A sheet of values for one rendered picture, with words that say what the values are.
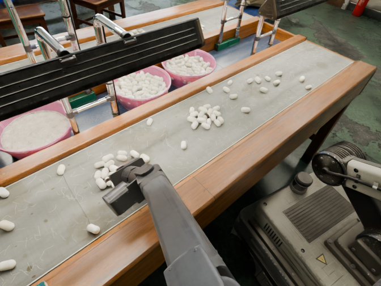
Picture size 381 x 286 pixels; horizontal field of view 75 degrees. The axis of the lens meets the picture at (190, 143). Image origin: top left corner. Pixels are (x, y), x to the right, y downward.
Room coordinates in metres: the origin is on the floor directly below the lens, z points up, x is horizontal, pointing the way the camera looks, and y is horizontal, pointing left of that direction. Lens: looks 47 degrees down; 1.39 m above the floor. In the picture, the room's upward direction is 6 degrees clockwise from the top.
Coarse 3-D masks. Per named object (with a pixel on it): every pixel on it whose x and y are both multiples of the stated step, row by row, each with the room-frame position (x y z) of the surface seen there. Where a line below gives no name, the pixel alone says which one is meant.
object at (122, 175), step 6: (132, 162) 0.41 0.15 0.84; (138, 162) 0.42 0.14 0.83; (144, 162) 0.42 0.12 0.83; (126, 168) 0.39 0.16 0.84; (132, 168) 0.37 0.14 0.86; (114, 174) 0.37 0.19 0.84; (120, 174) 0.37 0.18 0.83; (126, 174) 0.36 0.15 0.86; (114, 180) 0.36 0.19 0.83; (120, 180) 0.36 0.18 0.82; (126, 180) 0.34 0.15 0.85
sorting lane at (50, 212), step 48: (192, 96) 0.87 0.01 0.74; (240, 96) 0.90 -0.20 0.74; (288, 96) 0.94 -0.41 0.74; (96, 144) 0.55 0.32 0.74; (144, 144) 0.57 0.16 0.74; (192, 144) 0.59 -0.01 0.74; (48, 192) 0.35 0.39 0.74; (96, 192) 0.36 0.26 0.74; (0, 240) 0.21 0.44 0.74; (48, 240) 0.22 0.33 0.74
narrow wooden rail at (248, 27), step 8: (256, 16) 1.78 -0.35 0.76; (232, 24) 1.61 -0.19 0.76; (240, 24) 1.62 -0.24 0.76; (248, 24) 1.65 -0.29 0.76; (256, 24) 1.71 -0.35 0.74; (208, 32) 1.46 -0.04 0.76; (216, 32) 1.47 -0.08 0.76; (224, 32) 1.48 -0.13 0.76; (232, 32) 1.54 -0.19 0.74; (240, 32) 1.60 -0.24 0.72; (248, 32) 1.66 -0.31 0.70; (208, 40) 1.39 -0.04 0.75; (216, 40) 1.44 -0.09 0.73; (200, 48) 1.35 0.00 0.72; (208, 48) 1.40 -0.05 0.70; (160, 64) 1.15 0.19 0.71; (96, 88) 0.90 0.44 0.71; (104, 88) 0.92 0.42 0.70; (48, 104) 0.75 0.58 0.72
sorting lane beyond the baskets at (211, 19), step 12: (204, 12) 1.82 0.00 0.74; (216, 12) 1.84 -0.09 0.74; (228, 12) 1.87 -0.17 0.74; (156, 24) 1.55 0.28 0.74; (168, 24) 1.57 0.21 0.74; (204, 24) 1.62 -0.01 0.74; (216, 24) 1.64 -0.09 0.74; (228, 24) 1.66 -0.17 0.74; (108, 36) 1.33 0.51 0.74; (84, 48) 1.18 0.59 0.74; (24, 60) 1.01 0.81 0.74; (0, 72) 0.90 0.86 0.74
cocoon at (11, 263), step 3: (3, 261) 0.16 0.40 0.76; (6, 261) 0.16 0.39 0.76; (9, 261) 0.16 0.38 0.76; (12, 261) 0.16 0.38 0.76; (0, 264) 0.15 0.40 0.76; (3, 264) 0.15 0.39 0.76; (6, 264) 0.15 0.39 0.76; (9, 264) 0.15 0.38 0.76; (12, 264) 0.15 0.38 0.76; (15, 264) 0.15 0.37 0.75; (0, 267) 0.14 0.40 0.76; (3, 267) 0.14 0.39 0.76; (6, 267) 0.14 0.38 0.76; (9, 267) 0.14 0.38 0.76; (12, 267) 0.15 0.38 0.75; (0, 270) 0.14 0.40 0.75; (3, 270) 0.14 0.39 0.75
